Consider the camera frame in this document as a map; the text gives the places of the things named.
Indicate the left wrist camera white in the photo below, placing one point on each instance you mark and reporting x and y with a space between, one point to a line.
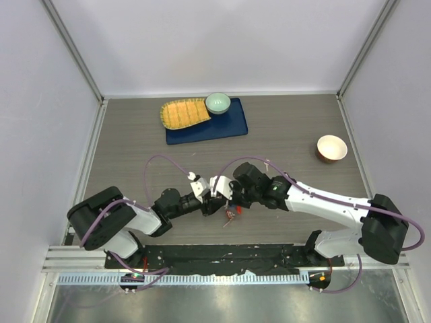
199 186

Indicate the yellow woven basket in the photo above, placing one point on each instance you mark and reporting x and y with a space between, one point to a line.
184 113

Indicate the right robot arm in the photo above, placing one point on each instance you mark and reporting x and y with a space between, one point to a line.
370 226

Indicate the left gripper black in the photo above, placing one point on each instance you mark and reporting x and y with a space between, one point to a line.
213 205

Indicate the blue tray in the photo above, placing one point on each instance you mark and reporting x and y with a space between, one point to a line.
232 123

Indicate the green bowl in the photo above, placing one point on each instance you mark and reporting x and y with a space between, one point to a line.
217 103

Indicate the cream bowl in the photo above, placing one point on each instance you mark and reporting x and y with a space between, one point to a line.
331 148

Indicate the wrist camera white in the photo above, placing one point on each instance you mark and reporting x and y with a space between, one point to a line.
199 186
220 186

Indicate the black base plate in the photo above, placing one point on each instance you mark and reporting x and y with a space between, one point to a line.
229 259

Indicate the red keyring holder with rings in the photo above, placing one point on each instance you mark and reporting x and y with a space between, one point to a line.
231 213

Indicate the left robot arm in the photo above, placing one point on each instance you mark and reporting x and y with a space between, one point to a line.
108 219

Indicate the white cable duct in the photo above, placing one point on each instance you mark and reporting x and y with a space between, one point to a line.
123 279

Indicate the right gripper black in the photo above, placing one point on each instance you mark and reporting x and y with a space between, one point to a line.
234 184

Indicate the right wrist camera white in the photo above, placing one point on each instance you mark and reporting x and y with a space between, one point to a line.
220 186

